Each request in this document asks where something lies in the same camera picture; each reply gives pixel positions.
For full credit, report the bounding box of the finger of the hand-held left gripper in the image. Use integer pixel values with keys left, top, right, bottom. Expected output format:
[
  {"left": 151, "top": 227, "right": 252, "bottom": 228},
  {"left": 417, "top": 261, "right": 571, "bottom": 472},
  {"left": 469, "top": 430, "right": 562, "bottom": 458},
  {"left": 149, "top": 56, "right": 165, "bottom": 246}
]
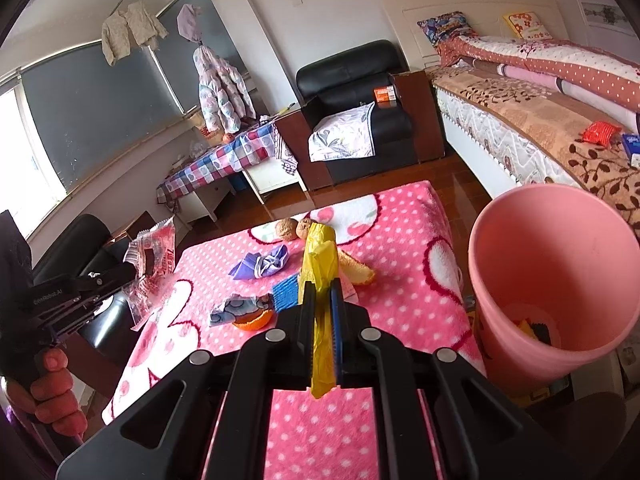
[
  {"left": 49, "top": 291, "right": 119, "bottom": 337},
  {"left": 75, "top": 262, "right": 139, "bottom": 292}
]

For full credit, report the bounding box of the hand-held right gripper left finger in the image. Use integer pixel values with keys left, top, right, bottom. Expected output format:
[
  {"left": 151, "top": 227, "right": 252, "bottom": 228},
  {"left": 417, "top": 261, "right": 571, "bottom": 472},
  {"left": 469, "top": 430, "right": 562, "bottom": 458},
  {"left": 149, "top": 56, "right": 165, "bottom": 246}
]
[{"left": 55, "top": 280, "right": 318, "bottom": 480}]

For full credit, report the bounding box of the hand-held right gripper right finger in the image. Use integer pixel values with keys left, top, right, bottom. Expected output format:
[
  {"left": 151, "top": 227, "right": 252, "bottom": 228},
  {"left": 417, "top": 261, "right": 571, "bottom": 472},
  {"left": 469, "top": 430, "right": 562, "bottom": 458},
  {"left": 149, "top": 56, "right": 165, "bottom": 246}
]
[{"left": 330, "top": 277, "right": 586, "bottom": 480}]

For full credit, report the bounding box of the blue foam net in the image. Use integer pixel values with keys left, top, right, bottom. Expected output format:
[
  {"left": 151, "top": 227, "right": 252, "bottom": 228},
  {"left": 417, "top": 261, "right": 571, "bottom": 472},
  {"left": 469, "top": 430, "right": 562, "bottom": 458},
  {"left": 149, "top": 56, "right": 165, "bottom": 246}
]
[{"left": 271, "top": 274, "right": 303, "bottom": 311}]

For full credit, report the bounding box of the clear red print wrapper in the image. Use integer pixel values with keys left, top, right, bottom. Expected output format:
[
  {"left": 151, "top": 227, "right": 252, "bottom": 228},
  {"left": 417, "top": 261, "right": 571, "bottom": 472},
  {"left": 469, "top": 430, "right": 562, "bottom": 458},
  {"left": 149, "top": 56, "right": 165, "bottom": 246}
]
[{"left": 122, "top": 216, "right": 177, "bottom": 331}]

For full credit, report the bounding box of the orange peel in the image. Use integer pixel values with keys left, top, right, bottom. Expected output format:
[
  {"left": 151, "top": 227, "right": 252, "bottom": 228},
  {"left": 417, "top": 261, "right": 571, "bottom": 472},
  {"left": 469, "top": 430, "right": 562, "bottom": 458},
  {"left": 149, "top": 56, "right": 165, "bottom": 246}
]
[{"left": 231, "top": 308, "right": 275, "bottom": 331}]

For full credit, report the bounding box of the yellow foam net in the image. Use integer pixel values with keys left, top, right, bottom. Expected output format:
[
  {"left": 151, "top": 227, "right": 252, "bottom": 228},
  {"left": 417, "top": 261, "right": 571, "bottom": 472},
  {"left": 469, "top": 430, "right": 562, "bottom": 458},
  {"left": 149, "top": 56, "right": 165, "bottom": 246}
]
[{"left": 298, "top": 222, "right": 341, "bottom": 400}]

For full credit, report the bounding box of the blue printed wrapper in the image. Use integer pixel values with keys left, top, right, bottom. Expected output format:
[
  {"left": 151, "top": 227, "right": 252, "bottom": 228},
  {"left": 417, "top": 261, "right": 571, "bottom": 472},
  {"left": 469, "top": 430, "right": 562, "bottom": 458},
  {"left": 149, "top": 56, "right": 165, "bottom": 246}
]
[{"left": 209, "top": 296, "right": 273, "bottom": 328}]

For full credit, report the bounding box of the purple face mask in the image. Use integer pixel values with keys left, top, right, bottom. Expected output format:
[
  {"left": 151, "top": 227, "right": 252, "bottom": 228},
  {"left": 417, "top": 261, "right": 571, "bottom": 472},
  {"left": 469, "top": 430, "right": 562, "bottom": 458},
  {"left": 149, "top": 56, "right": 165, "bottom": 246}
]
[{"left": 228, "top": 244, "right": 291, "bottom": 281}]

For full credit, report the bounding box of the pink plastic bin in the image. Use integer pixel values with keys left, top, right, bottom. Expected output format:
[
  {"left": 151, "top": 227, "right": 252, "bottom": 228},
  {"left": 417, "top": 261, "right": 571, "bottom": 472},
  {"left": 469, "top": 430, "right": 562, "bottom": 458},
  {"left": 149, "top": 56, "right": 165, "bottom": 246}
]
[{"left": 468, "top": 184, "right": 640, "bottom": 396}]

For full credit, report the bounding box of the person's left hand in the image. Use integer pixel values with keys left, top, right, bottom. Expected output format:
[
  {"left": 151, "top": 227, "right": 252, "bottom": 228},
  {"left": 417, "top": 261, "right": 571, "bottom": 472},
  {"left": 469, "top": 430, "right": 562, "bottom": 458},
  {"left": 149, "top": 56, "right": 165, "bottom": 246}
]
[{"left": 5, "top": 347, "right": 87, "bottom": 441}]

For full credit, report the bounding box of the black leather sofa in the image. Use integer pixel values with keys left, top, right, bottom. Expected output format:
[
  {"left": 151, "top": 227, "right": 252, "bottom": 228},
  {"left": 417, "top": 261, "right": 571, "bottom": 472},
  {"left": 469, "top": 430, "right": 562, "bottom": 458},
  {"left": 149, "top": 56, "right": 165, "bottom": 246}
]
[{"left": 30, "top": 214, "right": 146, "bottom": 356}]

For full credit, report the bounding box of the wooden side table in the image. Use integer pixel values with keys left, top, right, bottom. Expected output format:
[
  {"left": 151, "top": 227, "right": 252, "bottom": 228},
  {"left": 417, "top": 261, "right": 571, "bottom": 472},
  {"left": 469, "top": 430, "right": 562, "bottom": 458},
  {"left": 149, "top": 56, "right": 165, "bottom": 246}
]
[{"left": 105, "top": 210, "right": 156, "bottom": 246}]

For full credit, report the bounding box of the pink polka dot blanket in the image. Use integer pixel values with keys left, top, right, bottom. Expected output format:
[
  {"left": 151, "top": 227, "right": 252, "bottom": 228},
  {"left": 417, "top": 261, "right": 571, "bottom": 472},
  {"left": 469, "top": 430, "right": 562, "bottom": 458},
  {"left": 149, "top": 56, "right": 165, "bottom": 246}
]
[{"left": 102, "top": 180, "right": 488, "bottom": 480}]

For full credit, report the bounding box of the white low cabinet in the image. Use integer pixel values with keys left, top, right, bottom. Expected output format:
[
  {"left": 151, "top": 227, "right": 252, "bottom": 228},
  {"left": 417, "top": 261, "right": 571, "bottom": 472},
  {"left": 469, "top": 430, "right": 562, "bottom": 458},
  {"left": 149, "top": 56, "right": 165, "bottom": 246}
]
[{"left": 175, "top": 180, "right": 236, "bottom": 223}]

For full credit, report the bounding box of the white table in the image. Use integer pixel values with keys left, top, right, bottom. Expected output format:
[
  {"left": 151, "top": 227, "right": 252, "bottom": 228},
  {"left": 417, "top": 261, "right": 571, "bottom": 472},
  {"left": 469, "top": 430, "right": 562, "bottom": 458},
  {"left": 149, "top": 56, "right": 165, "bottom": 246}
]
[{"left": 242, "top": 157, "right": 306, "bottom": 206}]

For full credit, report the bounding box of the checked tablecloth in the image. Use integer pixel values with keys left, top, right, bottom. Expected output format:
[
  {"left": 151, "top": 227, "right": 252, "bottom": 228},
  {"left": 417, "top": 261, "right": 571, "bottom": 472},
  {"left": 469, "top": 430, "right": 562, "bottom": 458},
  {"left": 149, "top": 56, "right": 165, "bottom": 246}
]
[{"left": 156, "top": 122, "right": 278, "bottom": 206}]

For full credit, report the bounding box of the wide grey window blind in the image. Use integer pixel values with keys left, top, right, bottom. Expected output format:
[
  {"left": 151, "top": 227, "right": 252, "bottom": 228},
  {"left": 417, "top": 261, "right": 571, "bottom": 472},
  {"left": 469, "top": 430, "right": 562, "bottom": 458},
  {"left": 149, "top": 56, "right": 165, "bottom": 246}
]
[{"left": 20, "top": 40, "right": 183, "bottom": 193}]

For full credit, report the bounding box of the patterned hanging cloth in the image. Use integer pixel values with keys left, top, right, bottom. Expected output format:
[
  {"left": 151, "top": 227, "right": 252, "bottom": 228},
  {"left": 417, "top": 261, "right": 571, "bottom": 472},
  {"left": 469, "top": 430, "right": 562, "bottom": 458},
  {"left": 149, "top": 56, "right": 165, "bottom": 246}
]
[{"left": 272, "top": 125, "right": 301, "bottom": 177}]

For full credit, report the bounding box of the brown paper bag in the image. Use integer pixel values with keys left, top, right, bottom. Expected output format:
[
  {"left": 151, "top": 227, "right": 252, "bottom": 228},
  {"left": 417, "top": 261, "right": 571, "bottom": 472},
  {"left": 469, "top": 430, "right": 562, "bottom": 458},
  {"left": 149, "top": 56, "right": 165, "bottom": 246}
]
[{"left": 187, "top": 110, "right": 221, "bottom": 141}]

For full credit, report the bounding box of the dark wooden side cabinet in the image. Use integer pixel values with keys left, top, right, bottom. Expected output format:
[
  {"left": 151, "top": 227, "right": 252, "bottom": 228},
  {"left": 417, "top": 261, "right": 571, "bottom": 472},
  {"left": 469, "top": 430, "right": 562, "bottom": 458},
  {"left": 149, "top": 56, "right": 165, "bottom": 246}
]
[
  {"left": 274, "top": 100, "right": 333, "bottom": 192},
  {"left": 392, "top": 70, "right": 446, "bottom": 163}
]

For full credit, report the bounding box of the white floral cloth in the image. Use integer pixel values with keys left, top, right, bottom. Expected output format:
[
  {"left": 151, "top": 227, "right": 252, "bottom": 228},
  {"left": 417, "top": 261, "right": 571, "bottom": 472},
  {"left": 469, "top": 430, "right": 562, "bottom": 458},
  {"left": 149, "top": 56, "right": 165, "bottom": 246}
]
[{"left": 308, "top": 101, "right": 376, "bottom": 162}]

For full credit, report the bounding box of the puffy printed jacket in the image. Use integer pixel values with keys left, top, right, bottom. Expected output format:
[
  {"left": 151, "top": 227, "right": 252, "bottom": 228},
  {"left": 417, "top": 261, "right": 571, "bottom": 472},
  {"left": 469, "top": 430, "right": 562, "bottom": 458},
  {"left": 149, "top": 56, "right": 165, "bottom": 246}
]
[{"left": 192, "top": 42, "right": 257, "bottom": 133}]

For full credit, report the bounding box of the white quilted mattress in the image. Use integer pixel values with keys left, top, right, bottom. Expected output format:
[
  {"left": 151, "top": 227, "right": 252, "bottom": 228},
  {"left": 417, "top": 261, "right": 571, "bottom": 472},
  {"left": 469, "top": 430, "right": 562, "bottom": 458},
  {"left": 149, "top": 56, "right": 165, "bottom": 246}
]
[{"left": 432, "top": 77, "right": 591, "bottom": 198}]

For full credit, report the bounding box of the beige hanging garment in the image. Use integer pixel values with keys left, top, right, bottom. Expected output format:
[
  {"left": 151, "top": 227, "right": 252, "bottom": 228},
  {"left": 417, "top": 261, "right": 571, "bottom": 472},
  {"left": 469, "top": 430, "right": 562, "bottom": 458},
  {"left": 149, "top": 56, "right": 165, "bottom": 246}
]
[{"left": 101, "top": 1, "right": 168, "bottom": 66}]

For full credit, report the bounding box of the black leather armchair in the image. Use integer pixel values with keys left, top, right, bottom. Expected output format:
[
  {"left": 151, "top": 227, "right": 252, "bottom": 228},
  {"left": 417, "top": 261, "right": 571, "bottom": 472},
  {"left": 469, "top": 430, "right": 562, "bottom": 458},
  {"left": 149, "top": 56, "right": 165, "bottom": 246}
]
[{"left": 296, "top": 39, "right": 416, "bottom": 183}]

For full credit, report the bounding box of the purple hanging hat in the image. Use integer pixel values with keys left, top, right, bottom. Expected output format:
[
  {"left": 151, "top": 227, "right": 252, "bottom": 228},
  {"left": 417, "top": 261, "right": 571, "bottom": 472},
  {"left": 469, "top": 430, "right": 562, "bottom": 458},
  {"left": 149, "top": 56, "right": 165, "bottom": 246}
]
[{"left": 176, "top": 4, "right": 203, "bottom": 43}]

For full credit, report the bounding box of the narrow grey window blind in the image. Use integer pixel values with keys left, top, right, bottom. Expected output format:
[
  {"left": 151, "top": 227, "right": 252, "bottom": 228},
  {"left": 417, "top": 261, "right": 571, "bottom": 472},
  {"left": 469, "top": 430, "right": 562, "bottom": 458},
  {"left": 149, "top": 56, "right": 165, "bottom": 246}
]
[{"left": 155, "top": 0, "right": 248, "bottom": 113}]

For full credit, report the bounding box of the brown floral bed sheet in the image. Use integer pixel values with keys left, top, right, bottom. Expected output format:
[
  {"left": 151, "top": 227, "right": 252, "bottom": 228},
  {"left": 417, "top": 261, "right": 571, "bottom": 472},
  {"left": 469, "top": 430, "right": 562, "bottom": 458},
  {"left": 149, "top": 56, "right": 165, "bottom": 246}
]
[{"left": 427, "top": 65, "right": 640, "bottom": 231}]

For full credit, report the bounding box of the white bed headboard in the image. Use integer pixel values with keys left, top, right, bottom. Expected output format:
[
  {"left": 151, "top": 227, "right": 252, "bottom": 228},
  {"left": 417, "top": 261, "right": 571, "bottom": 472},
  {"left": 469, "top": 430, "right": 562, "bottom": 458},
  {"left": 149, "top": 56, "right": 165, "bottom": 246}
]
[{"left": 382, "top": 0, "right": 571, "bottom": 71}]

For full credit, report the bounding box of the cartoon print pillow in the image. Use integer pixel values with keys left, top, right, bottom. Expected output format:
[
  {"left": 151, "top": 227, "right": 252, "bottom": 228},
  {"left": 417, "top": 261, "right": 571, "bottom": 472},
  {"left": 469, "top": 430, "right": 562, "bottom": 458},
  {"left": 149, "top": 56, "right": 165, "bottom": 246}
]
[{"left": 417, "top": 11, "right": 478, "bottom": 46}]

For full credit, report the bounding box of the pink rolled blanket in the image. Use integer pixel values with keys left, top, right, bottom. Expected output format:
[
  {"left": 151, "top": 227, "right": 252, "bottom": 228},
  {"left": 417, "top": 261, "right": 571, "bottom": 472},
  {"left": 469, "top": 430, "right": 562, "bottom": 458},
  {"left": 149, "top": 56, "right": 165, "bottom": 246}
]
[{"left": 462, "top": 57, "right": 640, "bottom": 131}]

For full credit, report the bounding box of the red snack packet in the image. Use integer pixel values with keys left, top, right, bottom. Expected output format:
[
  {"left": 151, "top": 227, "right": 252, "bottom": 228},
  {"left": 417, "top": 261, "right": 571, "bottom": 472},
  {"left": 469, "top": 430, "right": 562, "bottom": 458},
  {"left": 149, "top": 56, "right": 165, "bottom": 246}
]
[{"left": 581, "top": 121, "right": 622, "bottom": 148}]

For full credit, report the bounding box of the blue box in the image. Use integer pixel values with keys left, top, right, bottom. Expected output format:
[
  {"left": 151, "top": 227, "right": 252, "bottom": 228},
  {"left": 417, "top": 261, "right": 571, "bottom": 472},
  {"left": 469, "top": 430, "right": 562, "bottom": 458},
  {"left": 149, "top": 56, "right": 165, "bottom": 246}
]
[{"left": 621, "top": 132, "right": 640, "bottom": 168}]

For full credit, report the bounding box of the red polka dot quilt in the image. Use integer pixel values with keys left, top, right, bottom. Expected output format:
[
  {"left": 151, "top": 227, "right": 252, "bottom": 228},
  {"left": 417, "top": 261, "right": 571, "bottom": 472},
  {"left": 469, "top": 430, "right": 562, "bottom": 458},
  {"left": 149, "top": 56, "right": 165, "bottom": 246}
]
[{"left": 437, "top": 35, "right": 640, "bottom": 126}]

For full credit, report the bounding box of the yellow flower pillow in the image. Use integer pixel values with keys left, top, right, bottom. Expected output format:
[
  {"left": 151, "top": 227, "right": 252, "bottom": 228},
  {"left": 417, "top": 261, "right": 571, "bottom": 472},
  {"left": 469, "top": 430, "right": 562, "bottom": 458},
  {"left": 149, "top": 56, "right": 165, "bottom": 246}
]
[{"left": 502, "top": 10, "right": 553, "bottom": 40}]

